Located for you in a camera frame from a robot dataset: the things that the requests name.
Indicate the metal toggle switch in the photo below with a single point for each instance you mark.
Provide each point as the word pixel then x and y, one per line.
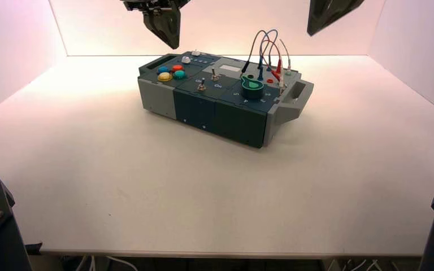
pixel 201 86
pixel 214 75

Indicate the teal and grey control box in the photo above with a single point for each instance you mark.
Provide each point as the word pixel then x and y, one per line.
pixel 198 108

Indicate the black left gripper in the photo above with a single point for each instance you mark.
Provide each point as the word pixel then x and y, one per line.
pixel 153 4

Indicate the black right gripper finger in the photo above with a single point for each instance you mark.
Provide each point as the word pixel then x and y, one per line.
pixel 342 7
pixel 320 15

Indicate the green push button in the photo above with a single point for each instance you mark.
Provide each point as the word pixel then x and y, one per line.
pixel 180 74

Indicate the blue push button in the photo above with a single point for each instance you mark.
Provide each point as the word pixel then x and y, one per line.
pixel 163 69

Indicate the red push button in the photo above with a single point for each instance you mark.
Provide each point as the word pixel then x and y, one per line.
pixel 177 68

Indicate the black table clamp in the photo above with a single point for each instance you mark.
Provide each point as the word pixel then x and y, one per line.
pixel 33 248

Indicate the plain white slider knob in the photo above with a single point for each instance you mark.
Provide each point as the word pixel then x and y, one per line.
pixel 186 60

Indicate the green rotary knob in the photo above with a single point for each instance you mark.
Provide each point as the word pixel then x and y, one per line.
pixel 252 89

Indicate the white display window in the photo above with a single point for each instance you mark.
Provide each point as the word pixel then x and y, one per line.
pixel 229 68

